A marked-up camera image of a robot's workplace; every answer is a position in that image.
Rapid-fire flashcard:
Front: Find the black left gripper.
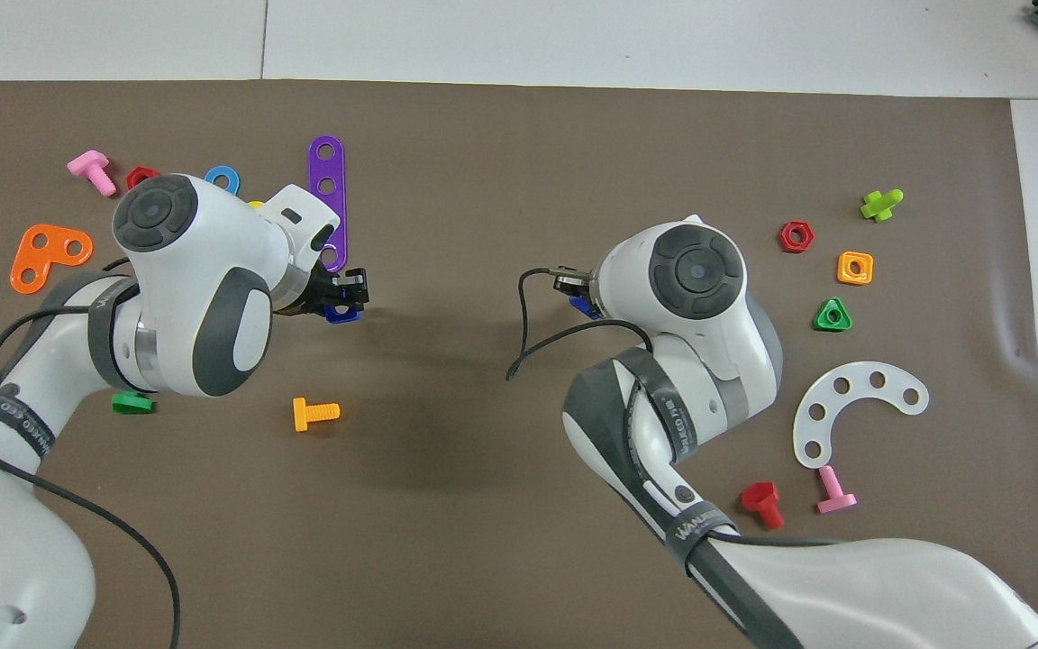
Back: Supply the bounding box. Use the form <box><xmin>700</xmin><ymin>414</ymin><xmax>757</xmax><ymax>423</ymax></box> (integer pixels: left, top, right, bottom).
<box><xmin>278</xmin><ymin>261</ymin><xmax>369</xmax><ymax>316</ymax></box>

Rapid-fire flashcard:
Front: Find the orange plastic screw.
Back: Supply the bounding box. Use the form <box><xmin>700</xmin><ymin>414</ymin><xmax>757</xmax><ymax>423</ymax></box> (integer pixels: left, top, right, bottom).
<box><xmin>292</xmin><ymin>397</ymin><xmax>341</xmax><ymax>433</ymax></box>

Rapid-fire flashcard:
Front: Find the green triangle nut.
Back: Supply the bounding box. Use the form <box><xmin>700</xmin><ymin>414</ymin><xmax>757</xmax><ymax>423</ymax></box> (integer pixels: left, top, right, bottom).
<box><xmin>813</xmin><ymin>297</ymin><xmax>853</xmax><ymax>333</ymax></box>

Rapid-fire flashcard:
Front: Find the red plastic screw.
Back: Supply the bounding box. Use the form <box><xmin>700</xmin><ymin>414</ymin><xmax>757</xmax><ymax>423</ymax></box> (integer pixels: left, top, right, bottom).
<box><xmin>740</xmin><ymin>481</ymin><xmax>786</xmax><ymax>531</ymax></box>

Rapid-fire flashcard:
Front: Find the pink plastic screw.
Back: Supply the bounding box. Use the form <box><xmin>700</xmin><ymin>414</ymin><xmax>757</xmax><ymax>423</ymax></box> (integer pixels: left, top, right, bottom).
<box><xmin>815</xmin><ymin>465</ymin><xmax>859</xmax><ymax>516</ymax></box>
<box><xmin>67</xmin><ymin>150</ymin><xmax>117</xmax><ymax>197</ymax></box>

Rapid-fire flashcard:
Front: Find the lime green cross screw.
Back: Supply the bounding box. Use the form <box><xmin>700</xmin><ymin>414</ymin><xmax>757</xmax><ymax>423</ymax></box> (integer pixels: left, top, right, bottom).
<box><xmin>859</xmin><ymin>188</ymin><xmax>905</xmax><ymax>223</ymax></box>

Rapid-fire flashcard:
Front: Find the purple four-hole strip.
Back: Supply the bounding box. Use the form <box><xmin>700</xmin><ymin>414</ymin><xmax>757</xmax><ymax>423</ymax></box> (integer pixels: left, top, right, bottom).
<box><xmin>307</xmin><ymin>135</ymin><xmax>349</xmax><ymax>273</ymax></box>

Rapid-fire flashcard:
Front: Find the brown table mat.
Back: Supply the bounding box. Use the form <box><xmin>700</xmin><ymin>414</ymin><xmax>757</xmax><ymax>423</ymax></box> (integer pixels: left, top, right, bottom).
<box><xmin>0</xmin><ymin>79</ymin><xmax>1038</xmax><ymax>649</ymax></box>

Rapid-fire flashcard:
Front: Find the white curved perforated strip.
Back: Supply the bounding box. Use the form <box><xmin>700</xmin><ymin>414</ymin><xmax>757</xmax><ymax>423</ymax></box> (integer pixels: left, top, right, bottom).
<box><xmin>792</xmin><ymin>361</ymin><xmax>931</xmax><ymax>470</ymax></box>

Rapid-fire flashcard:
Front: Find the orange heart-shaped plate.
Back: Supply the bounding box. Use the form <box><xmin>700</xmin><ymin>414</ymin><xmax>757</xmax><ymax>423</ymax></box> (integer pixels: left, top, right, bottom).
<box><xmin>10</xmin><ymin>224</ymin><xmax>95</xmax><ymax>296</ymax></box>

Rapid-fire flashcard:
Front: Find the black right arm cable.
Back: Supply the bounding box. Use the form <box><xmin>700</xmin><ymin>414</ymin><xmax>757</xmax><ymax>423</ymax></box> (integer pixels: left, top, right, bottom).
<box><xmin>506</xmin><ymin>267</ymin><xmax>844</xmax><ymax>549</ymax></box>

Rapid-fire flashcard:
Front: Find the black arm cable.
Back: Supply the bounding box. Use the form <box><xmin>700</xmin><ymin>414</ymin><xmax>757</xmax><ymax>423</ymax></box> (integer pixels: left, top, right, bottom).
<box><xmin>506</xmin><ymin>267</ymin><xmax>844</xmax><ymax>549</ymax></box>
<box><xmin>0</xmin><ymin>257</ymin><xmax>182</xmax><ymax>649</ymax></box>

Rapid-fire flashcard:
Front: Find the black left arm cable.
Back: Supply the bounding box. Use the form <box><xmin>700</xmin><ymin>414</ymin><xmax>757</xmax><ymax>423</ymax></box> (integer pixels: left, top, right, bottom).
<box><xmin>0</xmin><ymin>257</ymin><xmax>182</xmax><ymax>649</ymax></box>

